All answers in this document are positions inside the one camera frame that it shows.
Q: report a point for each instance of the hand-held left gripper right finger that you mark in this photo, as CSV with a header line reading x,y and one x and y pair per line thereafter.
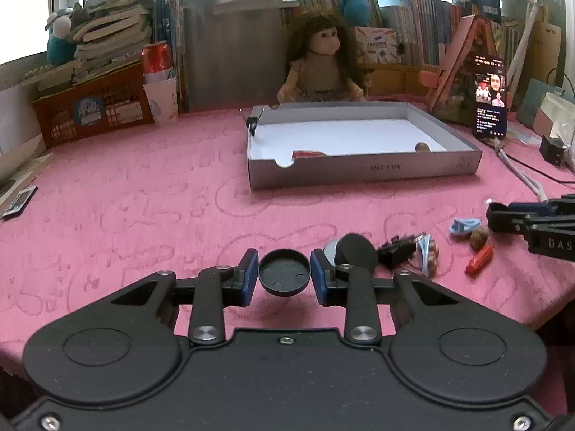
x,y
318,274

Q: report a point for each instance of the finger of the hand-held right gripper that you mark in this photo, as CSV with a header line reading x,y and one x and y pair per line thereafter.
x,y
565,204
505,221

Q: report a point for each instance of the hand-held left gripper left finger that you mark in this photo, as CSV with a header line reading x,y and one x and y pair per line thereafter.
x,y
250,274

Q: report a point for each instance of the walnut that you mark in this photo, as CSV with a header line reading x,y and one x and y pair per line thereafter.
x,y
421,147
432,257
479,236

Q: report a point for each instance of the blue plastic clip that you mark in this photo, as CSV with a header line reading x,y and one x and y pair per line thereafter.
x,y
423,251
465,226

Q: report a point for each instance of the red plastic wall plug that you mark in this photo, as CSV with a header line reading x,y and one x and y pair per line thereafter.
x,y
307,154
479,260

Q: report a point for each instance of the black binder clip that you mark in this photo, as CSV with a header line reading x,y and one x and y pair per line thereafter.
x,y
397,251
252,123

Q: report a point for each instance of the shallow white cardboard box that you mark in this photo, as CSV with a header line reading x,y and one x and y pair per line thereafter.
x,y
359,139

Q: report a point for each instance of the black power adapter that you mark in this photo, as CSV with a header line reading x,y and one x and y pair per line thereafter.
x,y
552,150

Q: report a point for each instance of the teal paper bag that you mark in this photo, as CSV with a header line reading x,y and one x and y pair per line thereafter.
x,y
532,101

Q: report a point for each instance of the black smartphone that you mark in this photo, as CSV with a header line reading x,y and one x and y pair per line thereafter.
x,y
491,96

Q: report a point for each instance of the pink embossed tablecloth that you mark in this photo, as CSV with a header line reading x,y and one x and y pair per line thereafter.
x,y
134,215

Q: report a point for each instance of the brown cardboard sheet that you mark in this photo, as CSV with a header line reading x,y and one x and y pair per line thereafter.
x,y
549,49

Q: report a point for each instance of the pink toy house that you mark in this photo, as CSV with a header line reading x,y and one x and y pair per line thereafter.
x,y
453,72

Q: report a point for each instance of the white stand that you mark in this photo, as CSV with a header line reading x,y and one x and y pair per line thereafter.
x,y
528,31

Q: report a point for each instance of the white paper cup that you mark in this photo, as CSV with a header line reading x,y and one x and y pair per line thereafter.
x,y
161,101

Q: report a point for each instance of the row of shelved books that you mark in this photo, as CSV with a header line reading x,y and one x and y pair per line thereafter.
x,y
413,27

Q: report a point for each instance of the long-haired doll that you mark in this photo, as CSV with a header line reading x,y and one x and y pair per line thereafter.
x,y
321,58

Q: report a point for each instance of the white printed carton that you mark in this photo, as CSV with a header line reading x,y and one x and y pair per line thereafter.
x,y
377,45

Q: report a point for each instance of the grey metallic box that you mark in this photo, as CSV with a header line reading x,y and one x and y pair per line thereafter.
x,y
233,49

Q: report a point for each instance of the red plastic basket with label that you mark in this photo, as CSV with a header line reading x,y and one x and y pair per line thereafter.
x,y
90,112

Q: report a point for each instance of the red soda can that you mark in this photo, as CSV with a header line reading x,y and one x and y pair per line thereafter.
x,y
157,58

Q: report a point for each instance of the black remote control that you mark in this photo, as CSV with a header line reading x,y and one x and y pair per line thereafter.
x,y
19,202

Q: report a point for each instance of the upright blue books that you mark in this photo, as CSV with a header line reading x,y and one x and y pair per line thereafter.
x,y
168,31

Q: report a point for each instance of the pile of books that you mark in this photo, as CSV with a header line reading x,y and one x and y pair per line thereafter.
x,y
108,31

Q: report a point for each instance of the blue plush toy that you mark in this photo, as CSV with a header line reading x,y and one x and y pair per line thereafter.
x,y
60,40

